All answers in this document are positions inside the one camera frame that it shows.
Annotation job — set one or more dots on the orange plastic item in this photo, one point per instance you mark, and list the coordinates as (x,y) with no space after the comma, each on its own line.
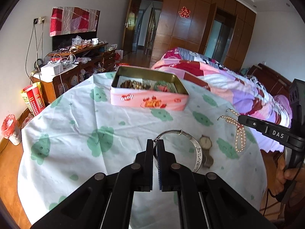
(122,64)

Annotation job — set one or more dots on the gold wristwatch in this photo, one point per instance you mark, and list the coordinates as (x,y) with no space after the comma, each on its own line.
(205,143)

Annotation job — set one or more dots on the red trash bag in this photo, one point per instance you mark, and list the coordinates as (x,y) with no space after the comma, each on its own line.
(8,124)

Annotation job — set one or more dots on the person's right hand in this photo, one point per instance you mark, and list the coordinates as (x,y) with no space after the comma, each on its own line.
(281,171)

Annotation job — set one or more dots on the red yellow bag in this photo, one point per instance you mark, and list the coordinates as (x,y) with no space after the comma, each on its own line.
(34,100)

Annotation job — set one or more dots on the green jade bangle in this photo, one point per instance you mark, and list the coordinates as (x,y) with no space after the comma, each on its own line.
(158,84)

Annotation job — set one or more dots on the wall socket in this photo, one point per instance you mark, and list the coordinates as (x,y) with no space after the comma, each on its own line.
(39,20)

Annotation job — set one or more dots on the wooden door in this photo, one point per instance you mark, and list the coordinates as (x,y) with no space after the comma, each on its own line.
(129,40)

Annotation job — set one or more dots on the white red shopping bag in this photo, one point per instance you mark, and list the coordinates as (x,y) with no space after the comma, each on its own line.
(119,54)

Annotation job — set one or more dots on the purple pillow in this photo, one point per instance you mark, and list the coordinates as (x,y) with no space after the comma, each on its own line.
(283,107)

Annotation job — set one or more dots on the wooden wardrobe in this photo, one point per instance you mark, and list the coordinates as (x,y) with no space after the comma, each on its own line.
(185,33)

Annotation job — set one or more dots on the white mug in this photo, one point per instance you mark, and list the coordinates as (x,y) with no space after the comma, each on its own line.
(95,41)

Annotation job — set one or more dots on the white trash bin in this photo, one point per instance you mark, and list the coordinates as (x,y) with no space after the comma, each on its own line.
(15,137)

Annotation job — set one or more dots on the person's right forearm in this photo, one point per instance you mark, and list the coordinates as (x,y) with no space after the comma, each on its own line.
(299,200)

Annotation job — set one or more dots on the patchwork quilt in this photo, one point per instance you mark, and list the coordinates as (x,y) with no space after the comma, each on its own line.
(214,76)

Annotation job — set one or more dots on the red paper decoration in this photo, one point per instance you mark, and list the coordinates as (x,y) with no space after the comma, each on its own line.
(184,12)

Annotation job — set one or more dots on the pink bangle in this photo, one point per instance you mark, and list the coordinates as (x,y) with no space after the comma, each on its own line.
(165,89)

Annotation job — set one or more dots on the black white printed pillow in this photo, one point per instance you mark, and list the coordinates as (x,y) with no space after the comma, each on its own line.
(256,82)

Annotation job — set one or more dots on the silver bangle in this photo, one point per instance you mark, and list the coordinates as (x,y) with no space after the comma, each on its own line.
(198,157)

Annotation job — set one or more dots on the white green-print tablecloth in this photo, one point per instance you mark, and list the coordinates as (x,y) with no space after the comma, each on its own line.
(95,148)

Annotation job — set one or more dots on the wooden headboard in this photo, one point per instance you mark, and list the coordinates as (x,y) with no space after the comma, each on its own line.
(274,78)

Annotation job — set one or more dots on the teal cloth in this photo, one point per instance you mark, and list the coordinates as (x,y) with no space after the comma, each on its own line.
(245,71)

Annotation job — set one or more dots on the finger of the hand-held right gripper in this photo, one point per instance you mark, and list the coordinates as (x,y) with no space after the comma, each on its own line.
(262,127)

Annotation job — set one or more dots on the pink tin box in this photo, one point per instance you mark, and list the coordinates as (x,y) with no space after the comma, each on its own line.
(133,100)

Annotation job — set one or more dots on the wooden television cabinet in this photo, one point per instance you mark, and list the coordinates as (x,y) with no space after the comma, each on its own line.
(108,59)

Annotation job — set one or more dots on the white box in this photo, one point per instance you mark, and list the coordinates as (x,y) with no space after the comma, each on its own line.
(51,69)

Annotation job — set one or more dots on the red white patchwork cover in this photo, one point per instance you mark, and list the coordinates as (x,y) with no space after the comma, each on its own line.
(71,20)

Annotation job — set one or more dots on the white charger adapter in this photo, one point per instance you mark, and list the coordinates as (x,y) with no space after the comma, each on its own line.
(72,58)

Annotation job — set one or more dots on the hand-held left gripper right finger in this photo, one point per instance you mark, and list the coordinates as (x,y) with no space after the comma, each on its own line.
(163,162)

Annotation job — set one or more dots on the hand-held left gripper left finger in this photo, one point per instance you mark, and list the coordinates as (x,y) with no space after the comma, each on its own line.
(149,162)

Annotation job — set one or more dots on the black television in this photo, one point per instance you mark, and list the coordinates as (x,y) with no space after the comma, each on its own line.
(62,41)

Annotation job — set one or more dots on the clear plastic bag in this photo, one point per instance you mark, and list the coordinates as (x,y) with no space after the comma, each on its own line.
(76,40)

